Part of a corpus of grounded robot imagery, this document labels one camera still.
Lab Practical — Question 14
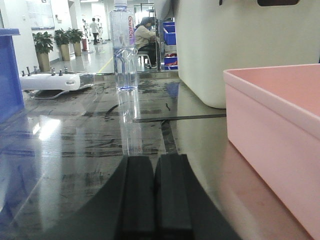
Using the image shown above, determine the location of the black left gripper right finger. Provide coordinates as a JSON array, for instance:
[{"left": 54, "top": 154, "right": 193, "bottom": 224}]
[{"left": 155, "top": 154, "right": 240, "bottom": 240}]

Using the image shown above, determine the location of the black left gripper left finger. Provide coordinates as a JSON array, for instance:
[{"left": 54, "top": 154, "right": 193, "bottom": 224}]
[{"left": 47, "top": 156, "right": 156, "bottom": 240}]

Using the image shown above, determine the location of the pink plastic bin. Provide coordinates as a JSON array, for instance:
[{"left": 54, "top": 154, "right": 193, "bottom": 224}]
[{"left": 223, "top": 63, "right": 320, "bottom": 240}]

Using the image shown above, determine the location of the steel shelf table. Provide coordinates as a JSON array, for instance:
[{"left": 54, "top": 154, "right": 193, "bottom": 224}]
[{"left": 0, "top": 73, "right": 311, "bottom": 240}]

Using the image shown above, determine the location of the blue bin on table top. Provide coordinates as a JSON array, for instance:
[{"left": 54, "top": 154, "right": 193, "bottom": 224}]
[{"left": 0, "top": 28, "right": 24, "bottom": 123}]

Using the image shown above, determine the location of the cream white storage bin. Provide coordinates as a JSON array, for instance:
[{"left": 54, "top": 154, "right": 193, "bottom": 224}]
[{"left": 172, "top": 0, "right": 320, "bottom": 108}]

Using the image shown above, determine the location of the white remote controller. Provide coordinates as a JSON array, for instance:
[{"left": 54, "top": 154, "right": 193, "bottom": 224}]
[{"left": 19, "top": 71, "right": 95, "bottom": 91}]

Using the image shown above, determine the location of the clear water bottle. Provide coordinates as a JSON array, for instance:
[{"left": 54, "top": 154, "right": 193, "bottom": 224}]
[{"left": 109, "top": 0, "right": 139, "bottom": 91}]

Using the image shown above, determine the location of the seated person in beige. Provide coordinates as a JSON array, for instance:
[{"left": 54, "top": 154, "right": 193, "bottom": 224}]
[{"left": 134, "top": 17, "right": 157, "bottom": 67}]

